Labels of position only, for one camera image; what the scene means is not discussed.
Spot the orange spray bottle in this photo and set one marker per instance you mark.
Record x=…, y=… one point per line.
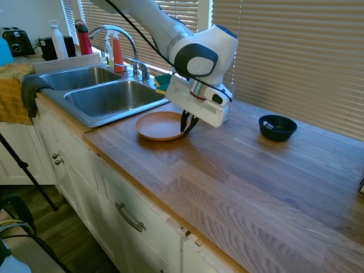
x=118, y=55

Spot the black tripod leg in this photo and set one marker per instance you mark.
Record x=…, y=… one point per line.
x=25, y=173

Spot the small tan window blinds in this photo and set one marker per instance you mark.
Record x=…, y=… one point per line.
x=69, y=20

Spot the orange plastic plate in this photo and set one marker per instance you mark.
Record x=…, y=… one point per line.
x=157, y=126

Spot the dark blue bowl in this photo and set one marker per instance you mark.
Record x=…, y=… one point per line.
x=277, y=134

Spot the black white edge object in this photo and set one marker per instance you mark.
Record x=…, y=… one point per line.
x=362, y=186

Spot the green yellow sponge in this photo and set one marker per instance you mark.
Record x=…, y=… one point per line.
x=162, y=79
x=161, y=90

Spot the white window frame post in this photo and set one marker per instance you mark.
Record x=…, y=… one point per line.
x=205, y=14

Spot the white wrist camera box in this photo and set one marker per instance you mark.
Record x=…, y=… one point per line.
x=218, y=98

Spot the light blue plastic object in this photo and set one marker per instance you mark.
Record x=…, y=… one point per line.
x=5, y=52

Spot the stainless steel double sink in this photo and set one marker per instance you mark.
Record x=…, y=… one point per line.
x=113, y=99

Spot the narrow tan window blinds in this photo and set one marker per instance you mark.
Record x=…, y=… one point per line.
x=182, y=11

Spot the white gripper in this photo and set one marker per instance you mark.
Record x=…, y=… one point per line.
x=187, y=103

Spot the round metal cabinet knob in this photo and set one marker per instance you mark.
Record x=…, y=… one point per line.
x=55, y=156
x=59, y=162

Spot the wide tan window blinds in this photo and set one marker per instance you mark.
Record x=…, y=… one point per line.
x=290, y=57

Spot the grey dish cloth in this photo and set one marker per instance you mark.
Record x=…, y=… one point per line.
x=29, y=91

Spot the yellow towel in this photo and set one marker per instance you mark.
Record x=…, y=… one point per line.
x=10, y=96

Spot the white water bottle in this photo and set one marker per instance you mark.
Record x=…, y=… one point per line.
x=59, y=42

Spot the black cart frame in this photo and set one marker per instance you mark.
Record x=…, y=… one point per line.
x=25, y=216

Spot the black toaster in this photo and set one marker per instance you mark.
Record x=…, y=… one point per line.
x=17, y=42

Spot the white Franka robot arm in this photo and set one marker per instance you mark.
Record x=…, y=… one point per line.
x=199, y=61

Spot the black countertop container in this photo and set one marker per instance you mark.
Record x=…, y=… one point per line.
x=47, y=49

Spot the white backsplash board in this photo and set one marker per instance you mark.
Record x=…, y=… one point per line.
x=65, y=64

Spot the white kitchen cabinet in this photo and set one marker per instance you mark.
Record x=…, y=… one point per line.
x=85, y=193

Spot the red water bottle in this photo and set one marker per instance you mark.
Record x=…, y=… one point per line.
x=84, y=41

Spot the small green plant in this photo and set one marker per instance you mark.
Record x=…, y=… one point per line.
x=37, y=42

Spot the chrome kitchen faucet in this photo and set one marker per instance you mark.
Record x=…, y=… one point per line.
x=113, y=27

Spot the small metal utensil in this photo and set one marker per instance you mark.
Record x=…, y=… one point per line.
x=267, y=124

